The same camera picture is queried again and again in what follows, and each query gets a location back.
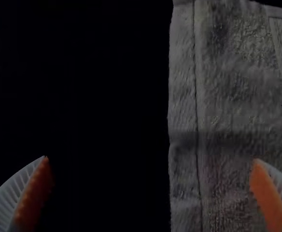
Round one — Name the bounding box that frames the black mat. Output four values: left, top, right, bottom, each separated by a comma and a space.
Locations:
0, 0, 173, 232

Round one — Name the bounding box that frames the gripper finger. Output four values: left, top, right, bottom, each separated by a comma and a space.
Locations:
249, 158, 282, 232
0, 155, 54, 232

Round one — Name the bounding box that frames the pale towel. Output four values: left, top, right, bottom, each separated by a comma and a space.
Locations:
167, 0, 282, 232

